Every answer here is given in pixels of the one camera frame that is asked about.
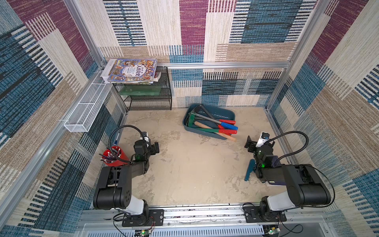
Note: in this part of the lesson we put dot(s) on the green board on shelf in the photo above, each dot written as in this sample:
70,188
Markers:
140,91

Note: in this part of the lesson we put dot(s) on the black wire shelf rack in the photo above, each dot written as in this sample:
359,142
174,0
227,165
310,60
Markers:
144,97

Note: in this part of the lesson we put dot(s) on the green red handled hoe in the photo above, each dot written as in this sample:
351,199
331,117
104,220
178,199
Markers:
191,121

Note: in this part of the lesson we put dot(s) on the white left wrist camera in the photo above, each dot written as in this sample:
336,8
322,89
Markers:
145,137

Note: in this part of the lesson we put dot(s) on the colourful picture book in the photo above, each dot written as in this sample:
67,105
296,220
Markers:
131,71

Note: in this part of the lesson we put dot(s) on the grey hoe red grip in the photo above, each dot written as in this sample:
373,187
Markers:
209,115
219,121

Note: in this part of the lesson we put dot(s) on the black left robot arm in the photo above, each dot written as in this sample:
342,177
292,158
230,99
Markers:
114,187

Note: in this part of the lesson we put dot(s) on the white wire mesh basket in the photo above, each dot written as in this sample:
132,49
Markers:
85,112

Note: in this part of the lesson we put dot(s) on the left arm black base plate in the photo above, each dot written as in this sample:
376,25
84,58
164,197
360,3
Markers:
154,217

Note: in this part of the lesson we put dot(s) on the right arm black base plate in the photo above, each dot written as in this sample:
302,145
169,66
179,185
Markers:
255,214

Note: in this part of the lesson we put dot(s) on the chrome blue handled hoe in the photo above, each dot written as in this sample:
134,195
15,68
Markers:
225,125

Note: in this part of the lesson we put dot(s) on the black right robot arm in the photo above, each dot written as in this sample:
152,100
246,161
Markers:
304,187

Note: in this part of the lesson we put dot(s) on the teal plastic clamp tool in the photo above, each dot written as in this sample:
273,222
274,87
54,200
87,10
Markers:
251,168

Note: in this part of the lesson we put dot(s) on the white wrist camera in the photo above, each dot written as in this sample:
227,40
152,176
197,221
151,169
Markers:
264,137
145,137

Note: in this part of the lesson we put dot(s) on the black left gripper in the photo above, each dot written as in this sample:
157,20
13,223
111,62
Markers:
152,148

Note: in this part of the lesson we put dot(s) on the teal plastic storage box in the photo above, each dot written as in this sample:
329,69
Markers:
217,113

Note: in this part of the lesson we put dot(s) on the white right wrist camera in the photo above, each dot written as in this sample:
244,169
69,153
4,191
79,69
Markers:
264,137

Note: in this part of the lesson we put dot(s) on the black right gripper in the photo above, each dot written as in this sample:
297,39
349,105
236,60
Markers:
250,144

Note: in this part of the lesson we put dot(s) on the red pen cup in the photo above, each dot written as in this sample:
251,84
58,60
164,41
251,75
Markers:
115,158

